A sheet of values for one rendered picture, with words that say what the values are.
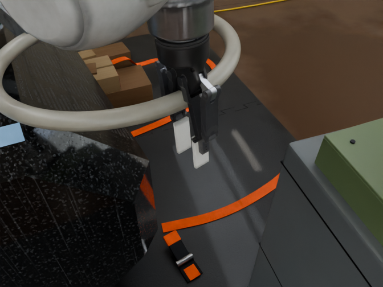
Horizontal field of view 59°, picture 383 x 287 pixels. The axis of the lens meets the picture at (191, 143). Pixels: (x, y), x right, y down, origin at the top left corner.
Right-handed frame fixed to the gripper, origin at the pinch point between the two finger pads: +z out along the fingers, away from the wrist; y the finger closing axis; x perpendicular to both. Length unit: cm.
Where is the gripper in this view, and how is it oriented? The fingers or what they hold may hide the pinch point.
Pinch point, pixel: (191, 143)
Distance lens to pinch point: 59.1
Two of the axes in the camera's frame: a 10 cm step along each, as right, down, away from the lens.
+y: -6.1, -4.9, 6.2
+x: -7.9, 4.4, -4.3
